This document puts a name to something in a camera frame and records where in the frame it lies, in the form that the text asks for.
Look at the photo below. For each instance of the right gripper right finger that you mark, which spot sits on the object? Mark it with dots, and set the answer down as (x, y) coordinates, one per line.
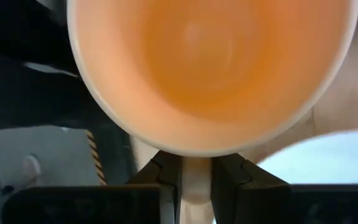
(241, 186)

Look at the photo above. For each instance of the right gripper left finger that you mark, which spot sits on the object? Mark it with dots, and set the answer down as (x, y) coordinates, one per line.
(166, 171)

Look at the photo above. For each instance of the orange cup with white outside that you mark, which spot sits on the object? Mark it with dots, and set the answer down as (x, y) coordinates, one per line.
(213, 77)

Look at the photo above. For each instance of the white round plate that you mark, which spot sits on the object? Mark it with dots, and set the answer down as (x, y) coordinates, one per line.
(322, 161)

